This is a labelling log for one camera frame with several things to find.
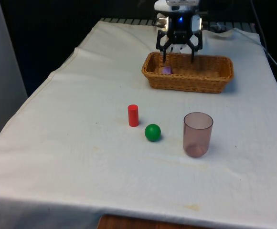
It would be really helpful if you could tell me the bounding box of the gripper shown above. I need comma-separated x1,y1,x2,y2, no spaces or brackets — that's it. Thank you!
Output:
155,10,203,65

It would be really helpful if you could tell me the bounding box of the wicker basket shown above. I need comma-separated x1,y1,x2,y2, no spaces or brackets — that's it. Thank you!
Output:
141,52,234,94

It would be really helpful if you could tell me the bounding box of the red cylinder block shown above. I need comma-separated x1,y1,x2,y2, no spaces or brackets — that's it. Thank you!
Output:
127,104,139,127

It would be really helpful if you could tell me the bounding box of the green ball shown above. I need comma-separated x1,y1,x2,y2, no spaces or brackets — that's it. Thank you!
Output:
144,124,162,142

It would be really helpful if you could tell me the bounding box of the see-through pink cup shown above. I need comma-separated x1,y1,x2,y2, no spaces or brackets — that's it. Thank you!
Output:
183,112,214,158

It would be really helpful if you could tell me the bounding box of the pale grey locker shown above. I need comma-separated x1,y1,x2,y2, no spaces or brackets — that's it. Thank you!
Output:
0,0,29,147

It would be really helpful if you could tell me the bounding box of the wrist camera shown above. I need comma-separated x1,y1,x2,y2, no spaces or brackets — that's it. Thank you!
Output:
166,0,199,6

